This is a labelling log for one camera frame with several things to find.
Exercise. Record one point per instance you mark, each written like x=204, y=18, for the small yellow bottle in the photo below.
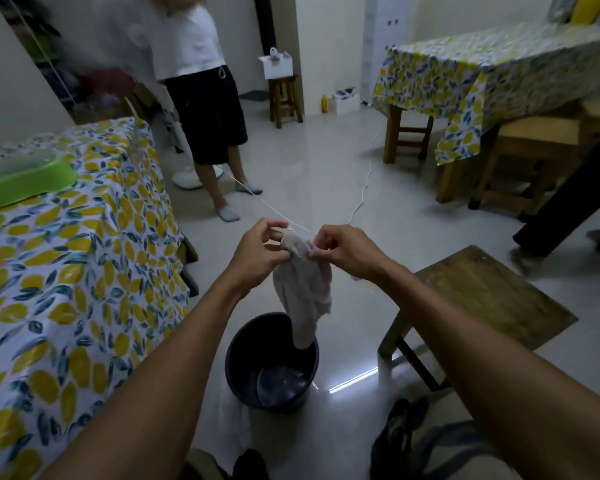
x=324, y=104

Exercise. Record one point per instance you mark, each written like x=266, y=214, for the low wooden stool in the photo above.
x=485, y=294

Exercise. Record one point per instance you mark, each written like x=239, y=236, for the patterned dark shorts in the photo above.
x=430, y=444

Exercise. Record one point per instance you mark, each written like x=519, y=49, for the white drawer cabinet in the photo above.
x=387, y=39

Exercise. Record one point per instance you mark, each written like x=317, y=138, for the yellow cushion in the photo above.
x=589, y=7

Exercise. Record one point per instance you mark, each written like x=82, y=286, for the person's left hand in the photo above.
x=250, y=259

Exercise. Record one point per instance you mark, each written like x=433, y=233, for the black plastic bucket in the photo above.
x=245, y=354

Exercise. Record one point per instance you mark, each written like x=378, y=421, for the green plastic basin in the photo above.
x=25, y=184

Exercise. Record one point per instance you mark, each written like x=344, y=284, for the pale grey wet cloth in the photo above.
x=302, y=294

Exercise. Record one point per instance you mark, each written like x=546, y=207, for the small dark wooden stool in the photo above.
x=285, y=97

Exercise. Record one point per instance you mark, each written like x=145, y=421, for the person's left thumb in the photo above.
x=279, y=254

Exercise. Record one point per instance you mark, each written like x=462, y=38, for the person's right hand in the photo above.
x=352, y=252

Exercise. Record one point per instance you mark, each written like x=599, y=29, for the wooden chair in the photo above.
x=535, y=144

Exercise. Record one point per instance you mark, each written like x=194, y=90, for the wooden table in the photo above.
x=392, y=137

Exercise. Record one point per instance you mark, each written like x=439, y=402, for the white open box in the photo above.
x=277, y=67

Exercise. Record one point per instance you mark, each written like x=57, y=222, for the person's left forearm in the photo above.
x=165, y=384

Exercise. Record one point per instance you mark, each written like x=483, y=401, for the person's right forearm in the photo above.
x=490, y=374

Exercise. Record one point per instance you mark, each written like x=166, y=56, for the person's right thumb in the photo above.
x=322, y=253

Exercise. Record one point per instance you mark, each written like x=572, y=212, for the white floor box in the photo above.
x=345, y=102

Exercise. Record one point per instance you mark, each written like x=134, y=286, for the lemon print tablecloth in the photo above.
x=70, y=304
x=480, y=74

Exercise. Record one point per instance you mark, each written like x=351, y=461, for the white standing fan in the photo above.
x=190, y=178

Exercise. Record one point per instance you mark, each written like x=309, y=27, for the cluttered storage shelf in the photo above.
x=85, y=84

